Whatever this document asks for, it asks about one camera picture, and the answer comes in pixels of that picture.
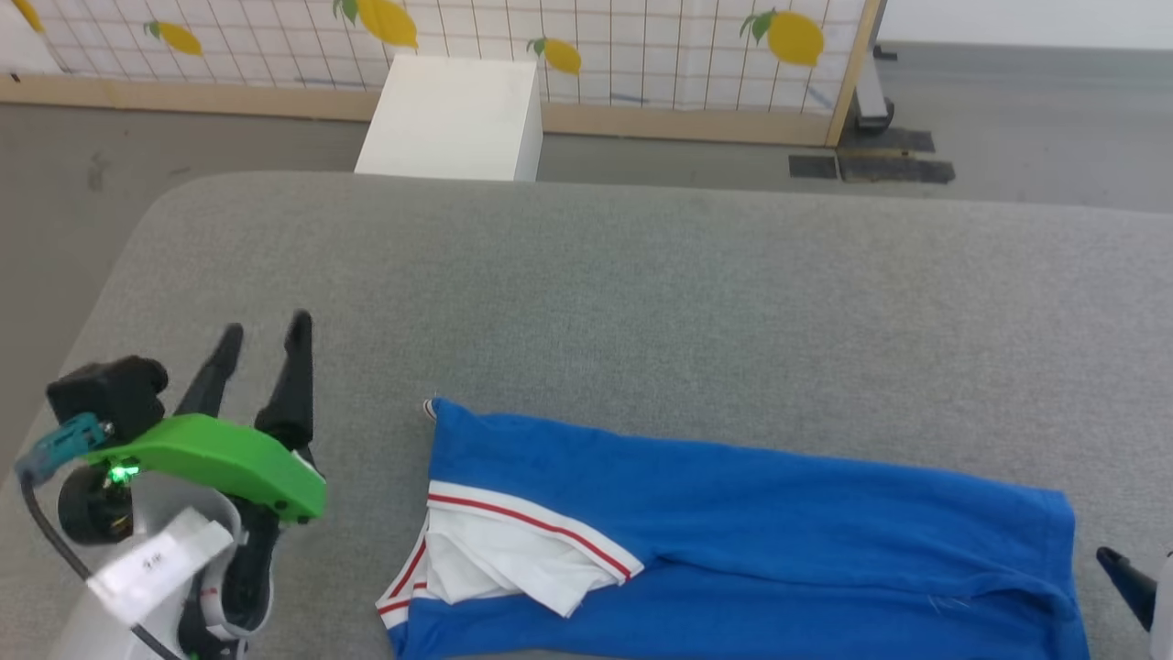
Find thin black cable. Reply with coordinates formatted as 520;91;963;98
20;477;184;660

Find lemon print grid partition panel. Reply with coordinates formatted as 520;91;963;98
0;0;888;148

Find large black floor tape patch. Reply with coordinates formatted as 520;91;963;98
838;126;957;185

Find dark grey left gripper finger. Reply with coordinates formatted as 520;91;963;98
255;310;317;452
172;323;246;421

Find white label tag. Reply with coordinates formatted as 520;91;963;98
87;507;236;627

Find grey metal partition stand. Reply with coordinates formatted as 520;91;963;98
854;46;899;131

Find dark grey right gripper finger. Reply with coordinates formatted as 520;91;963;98
1096;546;1158;633

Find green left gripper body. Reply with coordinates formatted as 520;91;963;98
84;412;328;660

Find blue shirt with white sleeves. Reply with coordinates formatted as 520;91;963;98
376;396;1091;660

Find teal cable connector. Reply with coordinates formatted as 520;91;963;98
14;412;109;485

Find white box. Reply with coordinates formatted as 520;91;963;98
354;55;543;182

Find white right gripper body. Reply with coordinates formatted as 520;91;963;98
1148;550;1173;660

